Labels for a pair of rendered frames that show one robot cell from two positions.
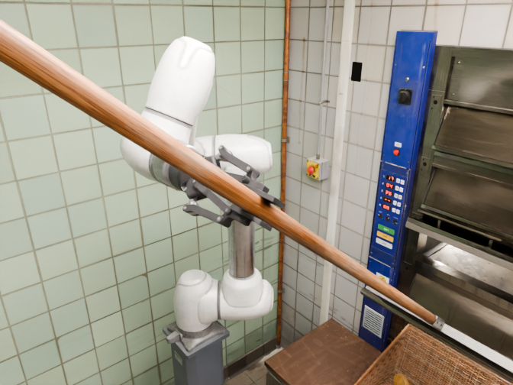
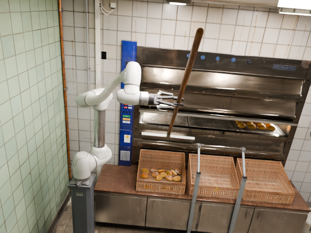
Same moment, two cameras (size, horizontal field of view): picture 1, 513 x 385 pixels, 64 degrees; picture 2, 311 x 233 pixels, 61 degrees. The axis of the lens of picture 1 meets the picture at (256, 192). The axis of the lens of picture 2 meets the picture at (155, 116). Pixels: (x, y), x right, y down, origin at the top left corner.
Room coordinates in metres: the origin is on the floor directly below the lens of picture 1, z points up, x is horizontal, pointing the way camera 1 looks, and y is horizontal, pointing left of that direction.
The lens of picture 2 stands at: (-0.42, 1.38, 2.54)
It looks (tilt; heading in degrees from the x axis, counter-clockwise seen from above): 23 degrees down; 310
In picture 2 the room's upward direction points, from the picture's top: 5 degrees clockwise
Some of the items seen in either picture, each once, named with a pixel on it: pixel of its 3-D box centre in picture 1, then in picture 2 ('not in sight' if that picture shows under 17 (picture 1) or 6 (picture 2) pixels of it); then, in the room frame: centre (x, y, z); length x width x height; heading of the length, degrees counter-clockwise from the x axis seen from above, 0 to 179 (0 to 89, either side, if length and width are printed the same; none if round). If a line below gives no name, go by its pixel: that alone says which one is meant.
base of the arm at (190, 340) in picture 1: (191, 326); (81, 178); (1.34, 0.27, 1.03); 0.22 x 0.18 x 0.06; 130
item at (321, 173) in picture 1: (317, 168); not in sight; (2.06, -0.32, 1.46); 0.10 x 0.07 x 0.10; 39
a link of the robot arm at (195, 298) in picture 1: (195, 297); (82, 163); (1.35, 0.24, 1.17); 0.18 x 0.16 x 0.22; 91
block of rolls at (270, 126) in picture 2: not in sight; (251, 118); (0.75, -2.01, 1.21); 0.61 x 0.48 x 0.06; 129
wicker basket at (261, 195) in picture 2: not in sight; (263, 180); (0.27, -1.49, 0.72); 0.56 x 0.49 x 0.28; 41
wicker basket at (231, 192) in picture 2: not in sight; (212, 175); (0.73, -1.11, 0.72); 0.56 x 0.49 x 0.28; 40
